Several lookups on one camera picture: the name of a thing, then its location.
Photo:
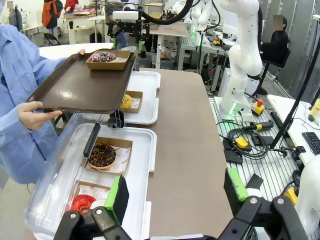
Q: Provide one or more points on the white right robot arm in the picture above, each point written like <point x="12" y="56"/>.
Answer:
<point x="240" y="62"/>

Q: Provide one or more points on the person's right hand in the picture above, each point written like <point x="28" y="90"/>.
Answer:
<point x="30" y="116"/>

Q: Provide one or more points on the cardboard box of sprinkled donut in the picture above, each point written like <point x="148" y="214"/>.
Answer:
<point x="107" y="66"/>

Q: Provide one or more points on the yellow bottle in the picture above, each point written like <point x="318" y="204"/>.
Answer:
<point x="315" y="110"/>

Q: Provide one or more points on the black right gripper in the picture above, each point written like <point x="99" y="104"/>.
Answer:
<point x="132" y="27"/>

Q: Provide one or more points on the printed paper under red donut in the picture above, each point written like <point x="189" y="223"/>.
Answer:
<point x="97" y="191"/>

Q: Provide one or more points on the printed paper under chocolate donut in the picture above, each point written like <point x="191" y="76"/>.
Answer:
<point x="123" y="160"/>

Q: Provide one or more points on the person's right forearm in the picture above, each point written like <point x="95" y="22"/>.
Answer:
<point x="8" y="120"/>

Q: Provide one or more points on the chocolate white sprinkled donut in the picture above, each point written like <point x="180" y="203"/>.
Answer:
<point x="102" y="57"/>

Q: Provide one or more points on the cardboard box of yellow donut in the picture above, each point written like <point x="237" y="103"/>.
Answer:
<point x="137" y="94"/>

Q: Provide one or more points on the dark brown serving tray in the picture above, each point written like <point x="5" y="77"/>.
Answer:
<point x="85" y="90"/>

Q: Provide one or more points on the mannequin with orange jacket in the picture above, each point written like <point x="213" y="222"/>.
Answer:
<point x="46" y="12"/>

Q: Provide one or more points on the clear plastic container with lid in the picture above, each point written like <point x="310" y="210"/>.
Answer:
<point x="141" y="155"/>

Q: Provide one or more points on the small black cup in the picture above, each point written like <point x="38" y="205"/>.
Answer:
<point x="143" y="54"/>

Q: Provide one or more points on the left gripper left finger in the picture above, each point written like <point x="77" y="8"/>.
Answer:
<point x="117" y="197"/>

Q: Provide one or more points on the black lid hinge knob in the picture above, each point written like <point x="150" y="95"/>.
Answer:
<point x="117" y="120"/>

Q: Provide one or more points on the white display tray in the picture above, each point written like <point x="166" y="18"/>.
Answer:
<point x="147" y="82"/>

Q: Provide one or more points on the cardboard box of chocolate donut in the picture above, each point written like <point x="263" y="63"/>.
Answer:
<point x="120" y="141"/>

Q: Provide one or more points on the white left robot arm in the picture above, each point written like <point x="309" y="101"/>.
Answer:
<point x="310" y="190"/>

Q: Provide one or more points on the person's left hand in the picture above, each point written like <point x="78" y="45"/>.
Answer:
<point x="81" y="52"/>

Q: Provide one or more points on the aluminium frame workbench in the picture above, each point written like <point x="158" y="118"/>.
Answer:
<point x="197" y="43"/>

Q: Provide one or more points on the yellow emergency stop with red button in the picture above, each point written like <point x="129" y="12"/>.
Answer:
<point x="258" y="108"/>

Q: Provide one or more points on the printed paper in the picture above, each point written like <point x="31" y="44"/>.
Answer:
<point x="122" y="59"/>
<point x="123" y="160"/>
<point x="136" y="103"/>
<point x="97" y="191"/>

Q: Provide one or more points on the yellow sprinkled donut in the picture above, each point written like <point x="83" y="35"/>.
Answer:
<point x="127" y="101"/>

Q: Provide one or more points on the clear display lid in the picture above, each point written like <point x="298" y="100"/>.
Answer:
<point x="135" y="60"/>
<point x="57" y="170"/>

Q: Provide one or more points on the aluminium profile base plate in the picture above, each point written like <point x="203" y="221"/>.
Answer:
<point x="270" y="170"/>

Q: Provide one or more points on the chocolate donut with nut crumbs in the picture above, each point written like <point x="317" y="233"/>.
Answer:
<point x="100" y="156"/>

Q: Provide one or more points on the cardboard box of red donut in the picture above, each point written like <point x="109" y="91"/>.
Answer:
<point x="75" y="187"/>

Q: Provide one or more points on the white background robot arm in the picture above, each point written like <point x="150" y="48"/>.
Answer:
<point x="203" y="15"/>

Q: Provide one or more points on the person's left forearm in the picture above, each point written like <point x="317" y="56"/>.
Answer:
<point x="52" y="67"/>

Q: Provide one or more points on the person in blue shirt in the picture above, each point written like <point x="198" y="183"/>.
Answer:
<point x="15" y="62"/>

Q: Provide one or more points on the black office chair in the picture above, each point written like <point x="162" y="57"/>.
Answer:
<point x="280" y="58"/>

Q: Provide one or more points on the yellow pendant box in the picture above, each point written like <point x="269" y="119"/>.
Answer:
<point x="291" y="196"/>
<point x="241" y="143"/>

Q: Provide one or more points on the grey folding chair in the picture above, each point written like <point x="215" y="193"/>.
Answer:
<point x="51" y="38"/>

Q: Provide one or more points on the black flat plate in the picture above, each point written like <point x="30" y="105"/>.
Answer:
<point x="254" y="181"/>
<point x="232" y="156"/>

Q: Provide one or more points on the seated person in black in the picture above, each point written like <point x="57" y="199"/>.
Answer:
<point x="277" y="42"/>

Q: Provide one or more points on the white table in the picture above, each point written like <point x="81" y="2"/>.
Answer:
<point x="60" y="50"/>

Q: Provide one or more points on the red glazed donut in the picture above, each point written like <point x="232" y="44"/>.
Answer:
<point x="80" y="203"/>

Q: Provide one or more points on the black stand pole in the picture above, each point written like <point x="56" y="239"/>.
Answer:
<point x="292" y="110"/>

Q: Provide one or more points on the black keyboard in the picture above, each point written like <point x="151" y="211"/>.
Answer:
<point x="312" y="142"/>

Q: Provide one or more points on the white desk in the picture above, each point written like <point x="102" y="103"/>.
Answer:
<point x="282" y="110"/>

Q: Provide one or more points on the brown top standing desk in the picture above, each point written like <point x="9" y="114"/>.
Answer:
<point x="172" y="30"/>

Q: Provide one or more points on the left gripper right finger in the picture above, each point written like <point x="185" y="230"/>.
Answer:
<point x="235" y="187"/>

